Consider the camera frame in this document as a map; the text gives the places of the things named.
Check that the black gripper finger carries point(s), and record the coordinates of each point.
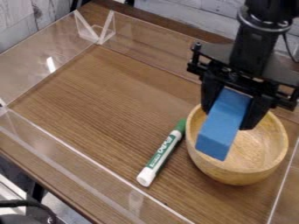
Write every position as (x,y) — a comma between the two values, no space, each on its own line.
(210,90)
(256,110)

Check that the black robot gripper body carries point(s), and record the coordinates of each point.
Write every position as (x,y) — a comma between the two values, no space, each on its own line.
(246,66)

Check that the blue rectangular block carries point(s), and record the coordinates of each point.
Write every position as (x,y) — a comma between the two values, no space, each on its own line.
(220,127)

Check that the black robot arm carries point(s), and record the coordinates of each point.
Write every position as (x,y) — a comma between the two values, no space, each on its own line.
(270,9)

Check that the brown wooden bowl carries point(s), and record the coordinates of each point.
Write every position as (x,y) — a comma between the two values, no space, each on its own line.
(255,155)

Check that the clear acrylic tray walls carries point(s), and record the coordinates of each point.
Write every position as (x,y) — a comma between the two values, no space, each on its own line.
(94,89)

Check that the green and white marker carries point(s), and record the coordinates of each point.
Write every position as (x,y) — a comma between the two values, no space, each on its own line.
(154,165)

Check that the black table leg bracket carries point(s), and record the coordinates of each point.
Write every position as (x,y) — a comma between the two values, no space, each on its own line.
(35,193)

